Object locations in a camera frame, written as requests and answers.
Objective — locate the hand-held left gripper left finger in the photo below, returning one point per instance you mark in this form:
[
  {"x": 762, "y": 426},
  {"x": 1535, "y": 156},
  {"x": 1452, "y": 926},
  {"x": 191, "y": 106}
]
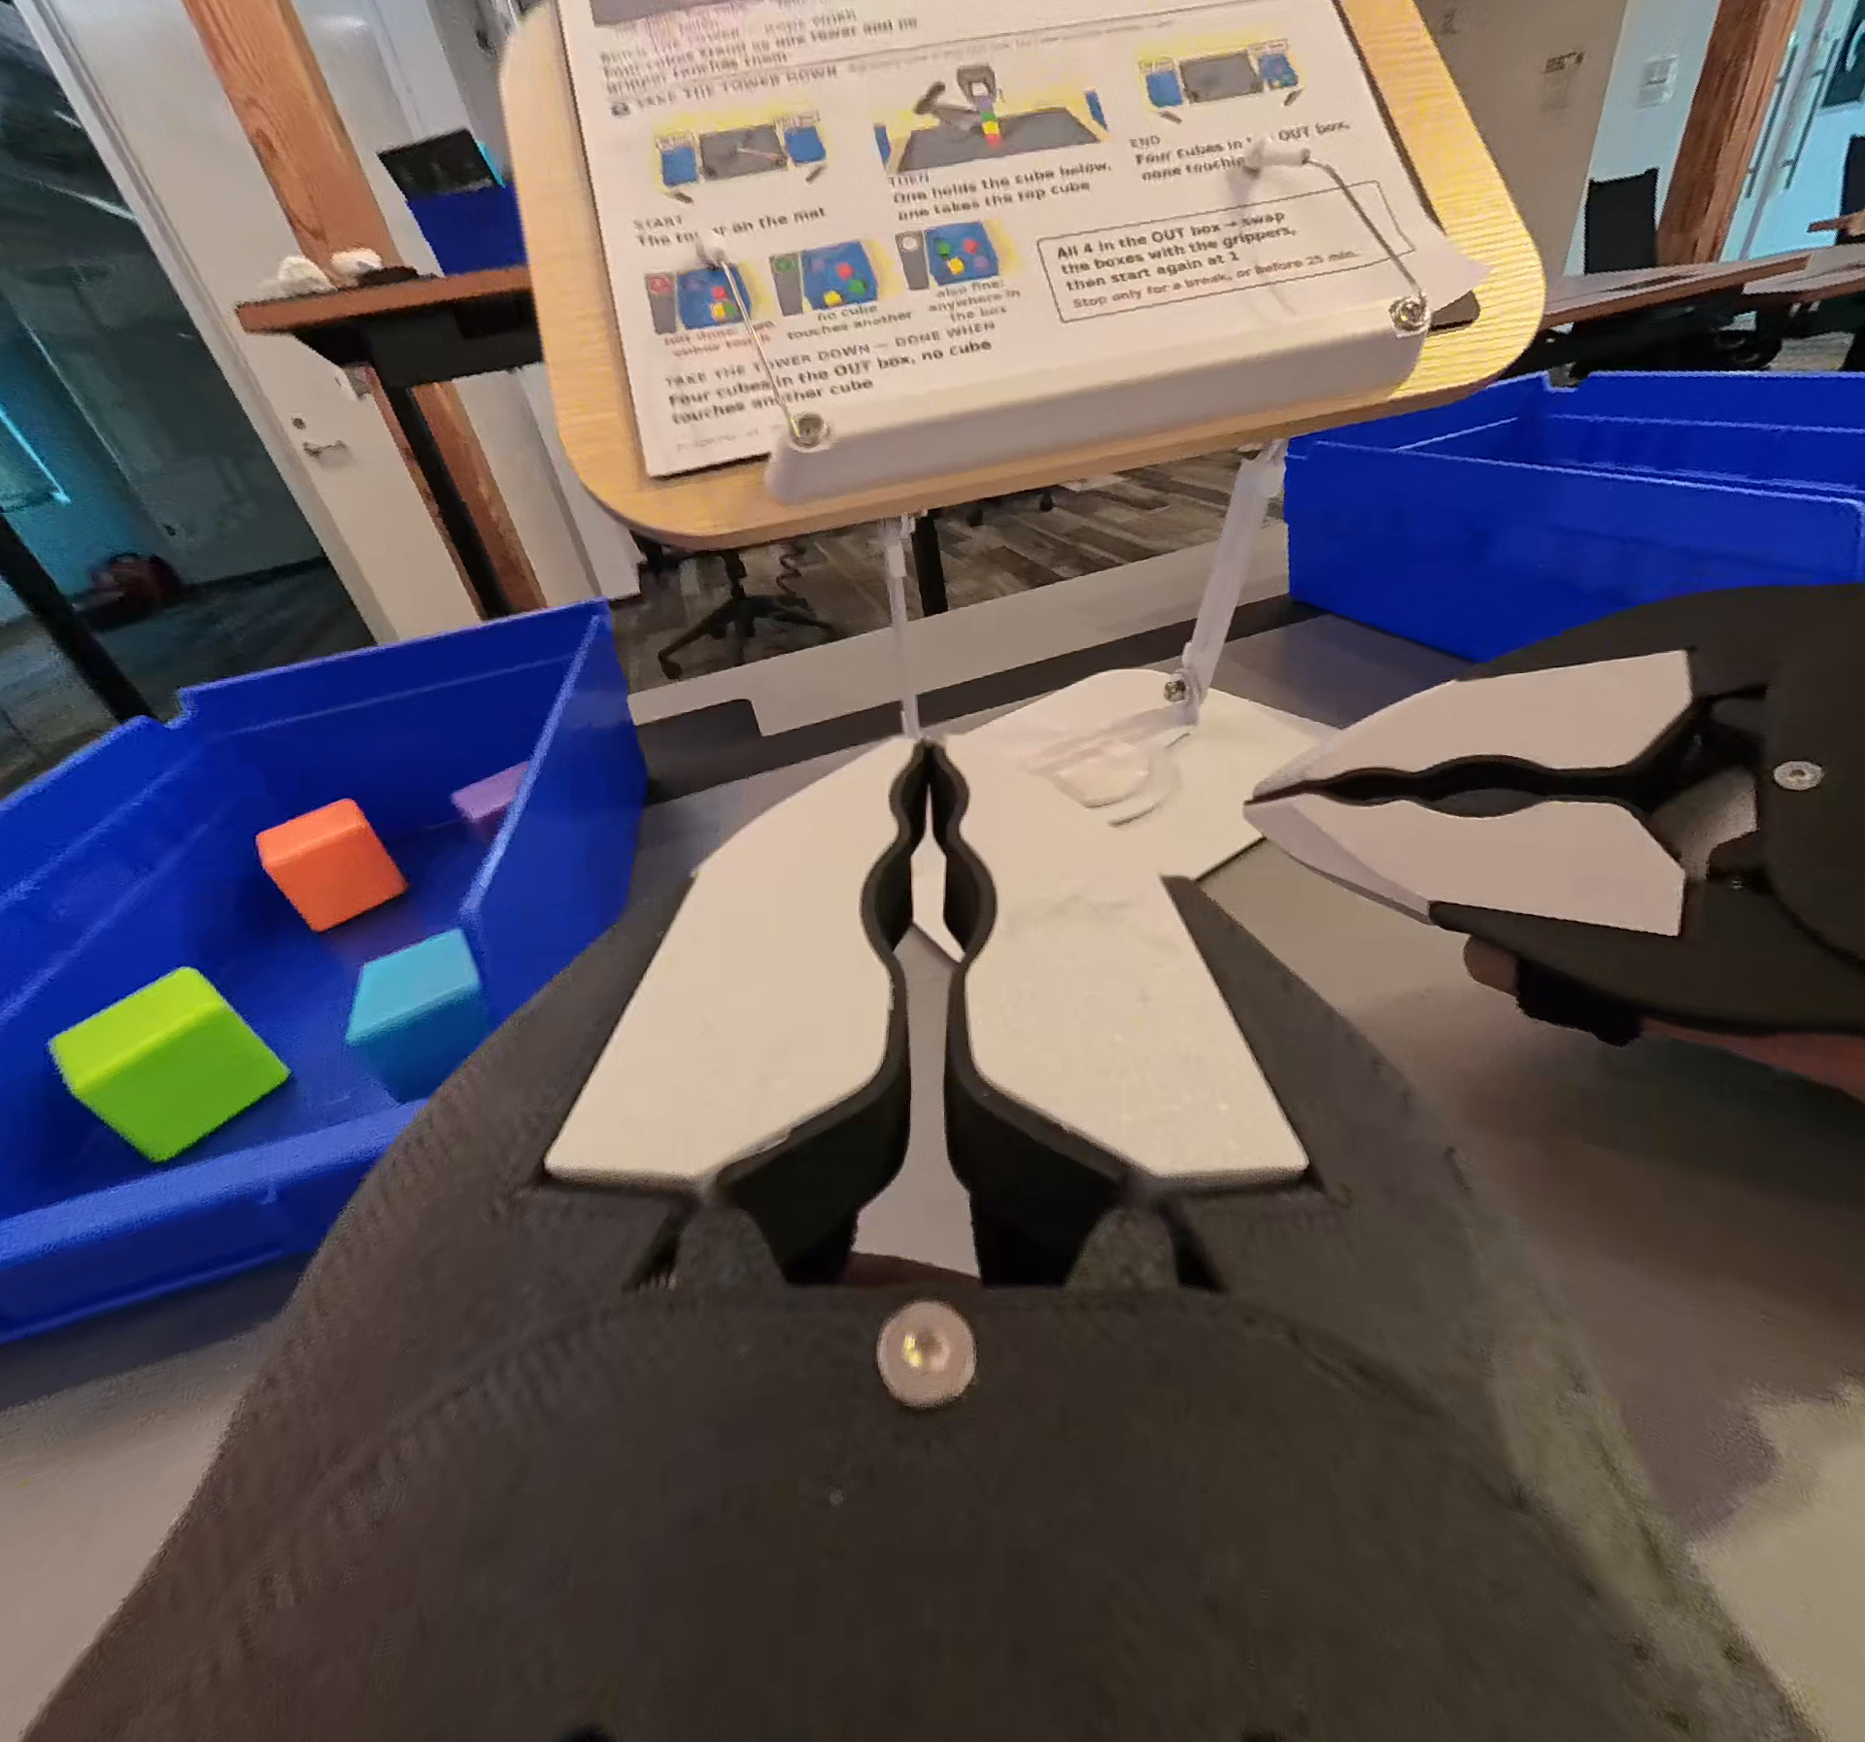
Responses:
[{"x": 729, "y": 1029}]

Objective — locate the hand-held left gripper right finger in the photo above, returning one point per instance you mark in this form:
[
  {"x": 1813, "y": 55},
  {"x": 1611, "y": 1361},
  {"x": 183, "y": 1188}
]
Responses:
[{"x": 1122, "y": 1029}]

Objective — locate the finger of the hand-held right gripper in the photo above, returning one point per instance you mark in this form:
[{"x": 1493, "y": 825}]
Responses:
[
  {"x": 1516, "y": 722},
  {"x": 1530, "y": 860}
]

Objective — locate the blue plastic bin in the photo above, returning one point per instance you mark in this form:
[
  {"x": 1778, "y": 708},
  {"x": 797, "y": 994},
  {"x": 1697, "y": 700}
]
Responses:
[
  {"x": 568, "y": 825},
  {"x": 1530, "y": 547}
]

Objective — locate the teal cube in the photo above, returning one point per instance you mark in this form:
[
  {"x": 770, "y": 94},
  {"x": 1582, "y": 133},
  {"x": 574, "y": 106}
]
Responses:
[{"x": 416, "y": 1013}]

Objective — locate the purple cube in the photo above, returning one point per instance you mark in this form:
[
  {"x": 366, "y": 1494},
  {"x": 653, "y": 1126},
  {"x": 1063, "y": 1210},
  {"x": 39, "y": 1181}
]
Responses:
[{"x": 488, "y": 802}]

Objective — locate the orange cube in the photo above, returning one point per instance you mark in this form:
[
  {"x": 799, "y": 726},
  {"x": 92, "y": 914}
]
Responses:
[{"x": 333, "y": 868}]

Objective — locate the green cube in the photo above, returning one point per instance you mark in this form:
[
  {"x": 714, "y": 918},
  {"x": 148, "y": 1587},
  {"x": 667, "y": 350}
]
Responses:
[{"x": 160, "y": 1064}]

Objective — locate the grey desk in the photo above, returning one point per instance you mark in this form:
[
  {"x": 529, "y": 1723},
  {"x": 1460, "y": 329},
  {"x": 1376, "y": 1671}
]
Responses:
[{"x": 1603, "y": 1260}]

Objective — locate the person's right hand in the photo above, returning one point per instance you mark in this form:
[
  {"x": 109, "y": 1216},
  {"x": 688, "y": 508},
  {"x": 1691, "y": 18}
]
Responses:
[{"x": 1792, "y": 1060}]

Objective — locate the black wheeled office chair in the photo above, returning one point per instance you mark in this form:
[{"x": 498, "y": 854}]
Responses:
[{"x": 743, "y": 613}]

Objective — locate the dark long table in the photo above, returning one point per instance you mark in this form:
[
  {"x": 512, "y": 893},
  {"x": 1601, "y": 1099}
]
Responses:
[{"x": 1675, "y": 292}]

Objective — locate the instruction board on stand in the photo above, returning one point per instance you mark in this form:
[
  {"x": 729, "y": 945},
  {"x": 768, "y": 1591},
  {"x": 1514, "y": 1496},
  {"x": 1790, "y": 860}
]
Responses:
[{"x": 1458, "y": 168}]

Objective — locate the wooden pillar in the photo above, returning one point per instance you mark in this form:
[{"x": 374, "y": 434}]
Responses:
[
  {"x": 247, "y": 96},
  {"x": 1741, "y": 67}
]

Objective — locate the red bag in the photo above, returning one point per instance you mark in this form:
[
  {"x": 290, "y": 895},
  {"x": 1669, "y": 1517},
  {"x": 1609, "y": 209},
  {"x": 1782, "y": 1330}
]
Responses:
[{"x": 135, "y": 588}]

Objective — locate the printed instruction sheet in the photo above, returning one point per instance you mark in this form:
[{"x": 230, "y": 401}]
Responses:
[{"x": 947, "y": 242}]

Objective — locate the white door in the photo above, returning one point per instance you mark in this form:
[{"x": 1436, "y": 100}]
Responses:
[{"x": 218, "y": 459}]

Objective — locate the brown table black legs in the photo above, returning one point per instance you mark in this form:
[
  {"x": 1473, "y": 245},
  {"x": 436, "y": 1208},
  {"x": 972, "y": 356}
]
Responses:
[{"x": 350, "y": 308}]

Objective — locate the small blue storage bin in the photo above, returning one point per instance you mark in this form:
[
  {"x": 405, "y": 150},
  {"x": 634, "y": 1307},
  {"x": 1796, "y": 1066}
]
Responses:
[{"x": 467, "y": 234}]

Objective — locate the white crumpled cloth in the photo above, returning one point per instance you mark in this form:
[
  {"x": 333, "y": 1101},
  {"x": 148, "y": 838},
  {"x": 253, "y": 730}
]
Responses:
[
  {"x": 358, "y": 265},
  {"x": 302, "y": 273}
]

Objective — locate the black monitor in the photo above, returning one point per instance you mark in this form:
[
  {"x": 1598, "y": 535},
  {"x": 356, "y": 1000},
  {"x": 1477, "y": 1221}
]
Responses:
[{"x": 445, "y": 164}]

